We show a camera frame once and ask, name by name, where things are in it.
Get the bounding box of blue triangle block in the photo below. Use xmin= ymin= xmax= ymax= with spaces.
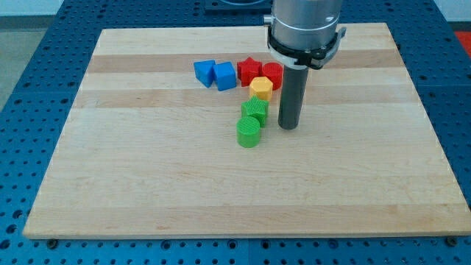
xmin=194 ymin=60 xmax=216 ymax=88

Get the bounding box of green star block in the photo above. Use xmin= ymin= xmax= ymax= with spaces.
xmin=241 ymin=96 xmax=269 ymax=127

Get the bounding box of green cylinder block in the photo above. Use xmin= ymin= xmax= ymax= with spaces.
xmin=236 ymin=116 xmax=261 ymax=148

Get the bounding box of wooden board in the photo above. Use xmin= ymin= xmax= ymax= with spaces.
xmin=23 ymin=23 xmax=470 ymax=239

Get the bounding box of red star block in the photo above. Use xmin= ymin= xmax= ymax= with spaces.
xmin=236 ymin=57 xmax=262 ymax=87

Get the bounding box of yellow hexagon block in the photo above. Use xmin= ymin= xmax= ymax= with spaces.
xmin=249 ymin=77 xmax=273 ymax=101

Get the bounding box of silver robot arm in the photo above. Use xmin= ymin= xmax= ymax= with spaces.
xmin=266 ymin=0 xmax=346 ymax=70

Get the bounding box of blue cube block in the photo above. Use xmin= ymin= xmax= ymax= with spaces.
xmin=213 ymin=62 xmax=237 ymax=91

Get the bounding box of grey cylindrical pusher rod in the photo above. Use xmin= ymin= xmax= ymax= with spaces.
xmin=278 ymin=66 xmax=309 ymax=130

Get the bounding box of red cylinder block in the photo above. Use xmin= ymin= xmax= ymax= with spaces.
xmin=262 ymin=62 xmax=283 ymax=91

